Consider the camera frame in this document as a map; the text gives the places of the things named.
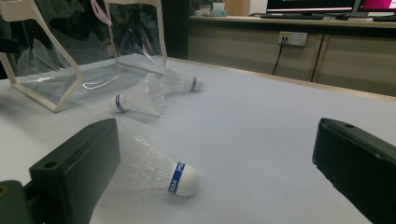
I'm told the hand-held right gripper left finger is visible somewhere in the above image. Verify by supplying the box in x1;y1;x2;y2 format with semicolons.
29;117;121;224

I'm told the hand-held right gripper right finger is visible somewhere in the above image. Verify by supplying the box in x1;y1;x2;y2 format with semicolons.
312;117;396;224

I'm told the clear bag with beige trim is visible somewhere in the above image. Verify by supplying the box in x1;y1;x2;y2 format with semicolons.
0;0;169;114

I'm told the white shuttlecock with blue band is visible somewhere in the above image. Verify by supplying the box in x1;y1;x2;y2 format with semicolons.
161;65;205;95
111;73;166;117

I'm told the small clear plastic packet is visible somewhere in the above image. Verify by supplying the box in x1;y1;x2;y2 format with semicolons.
117;124;201;198

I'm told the black keyboard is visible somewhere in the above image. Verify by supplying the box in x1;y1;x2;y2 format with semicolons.
372;15;396;23
260;12;327;21

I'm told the monitor with pink screen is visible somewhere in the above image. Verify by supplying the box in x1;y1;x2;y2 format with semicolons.
358;0;396;13

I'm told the beige cabinet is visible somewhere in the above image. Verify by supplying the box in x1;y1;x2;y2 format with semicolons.
188;15;396;98

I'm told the black computer monitor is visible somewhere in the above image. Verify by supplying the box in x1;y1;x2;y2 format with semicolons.
266;0;359;14

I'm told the teal and white tissue box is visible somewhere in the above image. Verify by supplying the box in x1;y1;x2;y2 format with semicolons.
211;2;229;18

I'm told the black power cable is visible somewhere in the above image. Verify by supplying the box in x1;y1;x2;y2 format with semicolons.
271;36;288;77

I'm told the white wall socket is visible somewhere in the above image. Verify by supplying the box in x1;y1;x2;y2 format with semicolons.
277;31;308;48

